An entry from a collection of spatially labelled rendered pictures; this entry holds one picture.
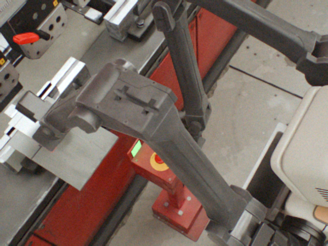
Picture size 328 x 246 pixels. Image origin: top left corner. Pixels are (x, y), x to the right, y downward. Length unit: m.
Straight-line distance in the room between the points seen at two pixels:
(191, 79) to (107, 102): 0.57
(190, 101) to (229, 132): 1.12
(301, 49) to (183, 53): 0.28
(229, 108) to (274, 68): 0.36
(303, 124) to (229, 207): 0.22
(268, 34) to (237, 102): 1.40
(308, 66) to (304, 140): 0.23
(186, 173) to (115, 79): 0.18
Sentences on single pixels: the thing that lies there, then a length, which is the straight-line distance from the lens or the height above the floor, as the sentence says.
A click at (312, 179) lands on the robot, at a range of 0.79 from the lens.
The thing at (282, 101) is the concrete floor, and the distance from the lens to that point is 2.40.
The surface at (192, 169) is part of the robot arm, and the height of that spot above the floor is 1.46.
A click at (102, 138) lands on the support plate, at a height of 1.00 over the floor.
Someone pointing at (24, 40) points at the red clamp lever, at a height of 1.31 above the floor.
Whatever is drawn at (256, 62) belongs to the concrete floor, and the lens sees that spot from 2.51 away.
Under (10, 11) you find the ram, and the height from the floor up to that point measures 1.35.
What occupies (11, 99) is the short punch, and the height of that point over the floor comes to 1.11.
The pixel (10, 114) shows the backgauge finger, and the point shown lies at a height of 1.00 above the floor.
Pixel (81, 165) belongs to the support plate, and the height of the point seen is 1.00.
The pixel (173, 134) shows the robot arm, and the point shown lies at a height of 1.53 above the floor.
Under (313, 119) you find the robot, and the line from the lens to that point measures 0.84.
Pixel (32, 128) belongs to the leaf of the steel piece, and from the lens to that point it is 1.28.
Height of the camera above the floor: 2.07
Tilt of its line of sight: 64 degrees down
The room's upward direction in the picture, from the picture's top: 11 degrees counter-clockwise
